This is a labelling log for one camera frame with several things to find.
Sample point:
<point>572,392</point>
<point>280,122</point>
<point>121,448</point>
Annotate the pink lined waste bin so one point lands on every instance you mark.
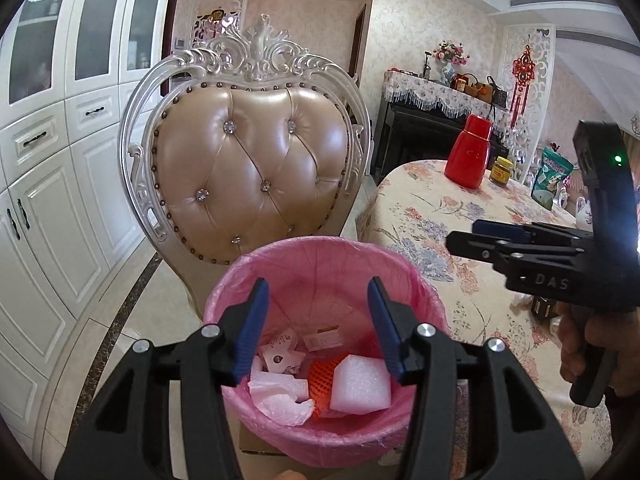
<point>320,270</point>

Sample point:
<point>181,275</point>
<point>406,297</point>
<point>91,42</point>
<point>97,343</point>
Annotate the white glass door cabinet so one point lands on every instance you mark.
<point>75,185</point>

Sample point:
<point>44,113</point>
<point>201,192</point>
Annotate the large white foam block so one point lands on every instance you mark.
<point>360,385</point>

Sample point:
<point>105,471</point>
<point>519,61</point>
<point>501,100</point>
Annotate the flower vase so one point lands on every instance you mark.
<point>448,67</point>

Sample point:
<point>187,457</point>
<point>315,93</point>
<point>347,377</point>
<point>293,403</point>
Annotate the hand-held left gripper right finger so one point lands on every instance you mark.
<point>387,330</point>

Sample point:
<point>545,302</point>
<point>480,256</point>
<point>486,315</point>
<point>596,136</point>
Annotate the yellow lid glass jar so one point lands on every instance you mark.
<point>501,172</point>

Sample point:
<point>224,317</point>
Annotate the white porcelain teapot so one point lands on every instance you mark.
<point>582,215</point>

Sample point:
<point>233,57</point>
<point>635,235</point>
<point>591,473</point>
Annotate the wicker handbag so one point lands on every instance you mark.
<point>462,82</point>

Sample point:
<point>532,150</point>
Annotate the red knot wall ornament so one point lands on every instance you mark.
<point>522,65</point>

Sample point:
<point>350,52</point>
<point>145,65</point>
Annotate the orange foam fruit net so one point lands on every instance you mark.
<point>320,380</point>

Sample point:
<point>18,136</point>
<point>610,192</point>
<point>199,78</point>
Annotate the orange handbag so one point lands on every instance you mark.
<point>482,91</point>

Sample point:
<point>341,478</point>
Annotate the white carved screen panel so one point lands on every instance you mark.
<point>542,85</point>
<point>235,10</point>

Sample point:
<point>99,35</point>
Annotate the white paper scraps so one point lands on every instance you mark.
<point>280,400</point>

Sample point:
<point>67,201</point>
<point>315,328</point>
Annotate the green snack bag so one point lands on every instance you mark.
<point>550,180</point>

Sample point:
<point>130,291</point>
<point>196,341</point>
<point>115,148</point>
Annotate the red thermos flask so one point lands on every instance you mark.
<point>467,160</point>

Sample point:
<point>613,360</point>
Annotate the person's left hand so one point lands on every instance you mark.
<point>289,475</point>

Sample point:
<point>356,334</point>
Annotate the white paper scrap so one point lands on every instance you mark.
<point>280,352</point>

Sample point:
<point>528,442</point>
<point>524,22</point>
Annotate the small black carton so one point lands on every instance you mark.
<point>542,307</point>

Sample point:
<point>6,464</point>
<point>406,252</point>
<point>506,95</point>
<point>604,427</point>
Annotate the person's right hand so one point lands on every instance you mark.
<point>567,345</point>

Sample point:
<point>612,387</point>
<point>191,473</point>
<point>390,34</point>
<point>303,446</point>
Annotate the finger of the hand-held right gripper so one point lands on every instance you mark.
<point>500,230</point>
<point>475,245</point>

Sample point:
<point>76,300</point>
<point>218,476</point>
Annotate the beige tufted ornate chair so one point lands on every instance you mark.
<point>250,160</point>

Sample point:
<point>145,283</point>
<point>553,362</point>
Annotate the dark handbag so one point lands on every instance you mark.
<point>498,92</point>

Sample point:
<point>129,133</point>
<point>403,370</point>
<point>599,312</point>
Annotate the black piano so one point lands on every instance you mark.
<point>415,125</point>

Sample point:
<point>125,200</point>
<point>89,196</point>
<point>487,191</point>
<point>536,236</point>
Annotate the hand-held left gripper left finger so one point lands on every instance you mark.
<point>250,330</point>

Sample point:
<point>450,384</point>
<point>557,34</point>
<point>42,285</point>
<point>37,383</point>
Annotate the floral lace piano cover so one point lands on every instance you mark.
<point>420,87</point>

